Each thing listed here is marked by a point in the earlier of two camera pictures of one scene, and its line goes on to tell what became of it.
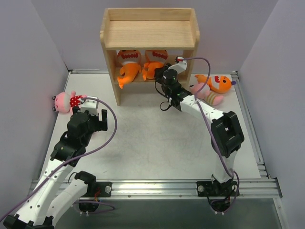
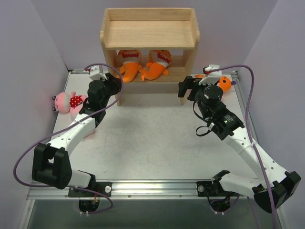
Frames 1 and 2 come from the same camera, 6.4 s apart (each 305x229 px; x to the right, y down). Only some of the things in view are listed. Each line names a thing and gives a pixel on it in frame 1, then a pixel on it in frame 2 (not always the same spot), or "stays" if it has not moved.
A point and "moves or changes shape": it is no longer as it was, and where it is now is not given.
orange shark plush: (130, 60) stays
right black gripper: (161, 72) → (185, 86)
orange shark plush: (155, 59) moves or changes shape
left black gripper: (98, 122) → (114, 82)
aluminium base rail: (147, 189) stays
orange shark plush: (219, 84) stays
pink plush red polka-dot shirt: (64, 102) stays
